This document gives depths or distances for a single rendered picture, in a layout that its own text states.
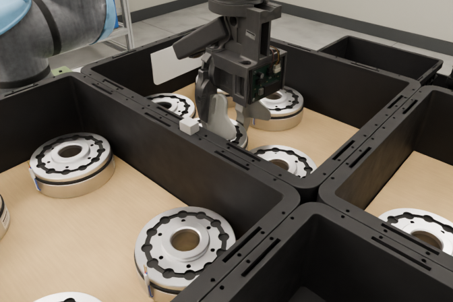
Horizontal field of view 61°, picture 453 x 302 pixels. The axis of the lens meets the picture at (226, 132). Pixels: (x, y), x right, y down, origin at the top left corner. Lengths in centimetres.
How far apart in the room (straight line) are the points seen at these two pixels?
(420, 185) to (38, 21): 67
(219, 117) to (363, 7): 320
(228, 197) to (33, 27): 51
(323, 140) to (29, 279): 42
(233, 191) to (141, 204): 14
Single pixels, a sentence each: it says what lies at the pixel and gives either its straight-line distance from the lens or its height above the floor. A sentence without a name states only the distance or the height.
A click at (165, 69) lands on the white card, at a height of 88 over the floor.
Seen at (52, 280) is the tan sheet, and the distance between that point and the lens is 45.
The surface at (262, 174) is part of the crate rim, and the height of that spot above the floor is 93.
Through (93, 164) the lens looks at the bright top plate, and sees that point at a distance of 52.
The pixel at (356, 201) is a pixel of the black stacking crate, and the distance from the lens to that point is 46.
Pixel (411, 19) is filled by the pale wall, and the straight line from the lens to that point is 351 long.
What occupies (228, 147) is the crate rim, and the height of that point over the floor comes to 93.
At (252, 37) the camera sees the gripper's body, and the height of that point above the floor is 102.
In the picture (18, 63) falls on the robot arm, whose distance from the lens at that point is 79.
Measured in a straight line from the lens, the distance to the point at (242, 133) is 55.
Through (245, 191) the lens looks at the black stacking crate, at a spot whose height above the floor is 91.
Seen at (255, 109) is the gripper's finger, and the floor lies 89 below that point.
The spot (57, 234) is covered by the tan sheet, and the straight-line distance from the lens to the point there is 49.
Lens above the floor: 117
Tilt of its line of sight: 34 degrees down
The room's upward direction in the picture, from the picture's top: straight up
